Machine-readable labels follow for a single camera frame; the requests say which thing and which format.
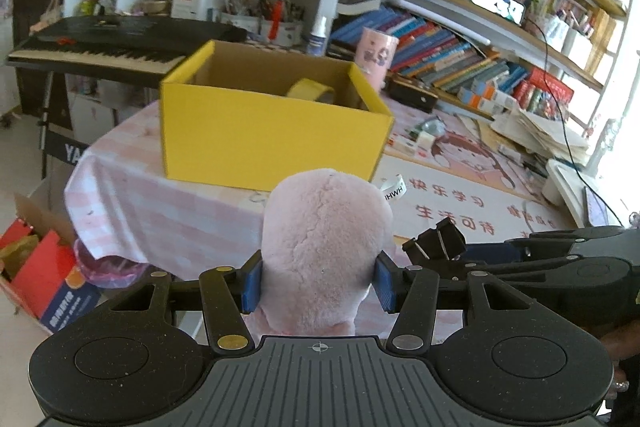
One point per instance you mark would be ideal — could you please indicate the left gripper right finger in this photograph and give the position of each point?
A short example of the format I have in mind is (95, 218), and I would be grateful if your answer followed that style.
(410, 294)

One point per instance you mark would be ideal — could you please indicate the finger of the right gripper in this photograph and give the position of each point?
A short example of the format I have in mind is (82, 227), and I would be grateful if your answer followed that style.
(609, 241)
(573, 271)

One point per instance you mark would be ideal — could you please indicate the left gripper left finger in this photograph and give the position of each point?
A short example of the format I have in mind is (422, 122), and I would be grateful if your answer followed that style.
(227, 295)

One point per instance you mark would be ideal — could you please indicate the black binder clip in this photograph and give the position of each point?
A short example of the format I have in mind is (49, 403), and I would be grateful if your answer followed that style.
(444, 242)

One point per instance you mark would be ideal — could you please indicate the pink plush pig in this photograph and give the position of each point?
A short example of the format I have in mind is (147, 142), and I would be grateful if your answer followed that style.
(321, 234)

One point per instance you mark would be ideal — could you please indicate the yellow tape roll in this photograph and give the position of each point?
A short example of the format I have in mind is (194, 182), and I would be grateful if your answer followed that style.
(312, 91)

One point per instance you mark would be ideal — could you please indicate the white device at edge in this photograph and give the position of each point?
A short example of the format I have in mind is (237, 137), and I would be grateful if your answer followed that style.
(591, 203)

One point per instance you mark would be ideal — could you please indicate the stack of loose papers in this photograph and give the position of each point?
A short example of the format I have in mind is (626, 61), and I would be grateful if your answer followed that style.
(544, 137)

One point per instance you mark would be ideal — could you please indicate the pink cartoon desk mat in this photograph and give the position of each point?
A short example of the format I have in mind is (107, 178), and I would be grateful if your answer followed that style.
(122, 204)

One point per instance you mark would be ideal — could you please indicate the orange white medicine box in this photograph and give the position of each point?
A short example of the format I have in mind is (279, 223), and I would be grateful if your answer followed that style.
(492, 103)

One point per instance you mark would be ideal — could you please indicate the yellow cardboard box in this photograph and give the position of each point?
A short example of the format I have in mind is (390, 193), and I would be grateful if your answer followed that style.
(225, 118)

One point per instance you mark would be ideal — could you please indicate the red and blue carton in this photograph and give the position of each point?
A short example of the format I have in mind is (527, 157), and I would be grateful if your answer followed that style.
(39, 270)

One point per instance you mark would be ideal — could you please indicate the dark brown wooden box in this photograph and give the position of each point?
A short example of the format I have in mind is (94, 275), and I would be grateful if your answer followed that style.
(411, 92)

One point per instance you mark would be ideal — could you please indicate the smartphone with lit screen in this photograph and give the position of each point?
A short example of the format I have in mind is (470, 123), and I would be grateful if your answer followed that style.
(510, 10)

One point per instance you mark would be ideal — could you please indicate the pink cylindrical canister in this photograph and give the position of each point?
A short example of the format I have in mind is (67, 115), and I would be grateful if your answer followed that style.
(374, 55)

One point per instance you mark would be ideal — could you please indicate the black electronic keyboard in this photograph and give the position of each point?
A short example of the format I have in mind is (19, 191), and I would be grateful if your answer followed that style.
(136, 50)

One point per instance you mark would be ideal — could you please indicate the white spray bottle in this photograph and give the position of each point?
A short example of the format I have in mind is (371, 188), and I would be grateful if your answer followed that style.
(316, 44)

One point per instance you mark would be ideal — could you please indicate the pen holder with brushes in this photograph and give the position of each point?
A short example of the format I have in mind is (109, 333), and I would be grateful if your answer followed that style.
(254, 16)

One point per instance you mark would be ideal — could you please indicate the red marker bottle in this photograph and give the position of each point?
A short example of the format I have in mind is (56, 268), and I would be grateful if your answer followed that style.
(277, 14)

